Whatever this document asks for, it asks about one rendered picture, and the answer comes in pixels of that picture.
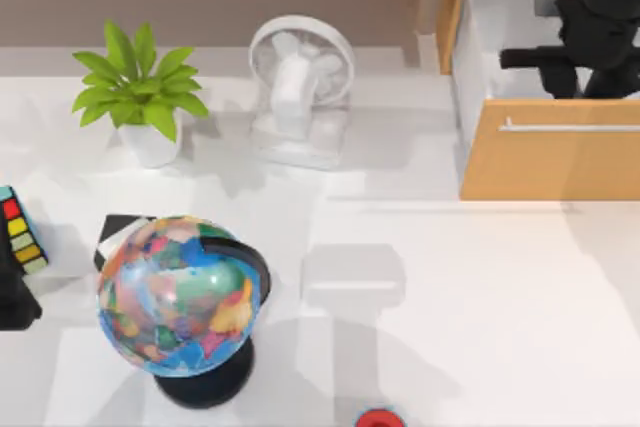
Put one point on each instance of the pale grey rounded box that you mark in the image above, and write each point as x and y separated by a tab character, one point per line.
546	2

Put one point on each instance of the pulled-out drawer with grey inside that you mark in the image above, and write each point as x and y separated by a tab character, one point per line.
475	72

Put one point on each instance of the pale wooden drawer front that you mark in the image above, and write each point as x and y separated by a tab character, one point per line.
550	167

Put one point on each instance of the white desk fan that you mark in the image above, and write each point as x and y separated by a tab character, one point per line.
300	92

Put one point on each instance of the red round object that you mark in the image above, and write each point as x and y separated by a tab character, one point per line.
380	419

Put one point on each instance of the green plant in white pot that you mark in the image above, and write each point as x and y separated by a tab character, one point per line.
137	92

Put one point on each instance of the colourful globe on black stand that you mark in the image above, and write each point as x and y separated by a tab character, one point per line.
180	292

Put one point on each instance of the colourful puzzle cube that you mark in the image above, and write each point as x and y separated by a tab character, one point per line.
22	232

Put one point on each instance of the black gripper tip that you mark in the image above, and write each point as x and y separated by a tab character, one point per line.
15	302

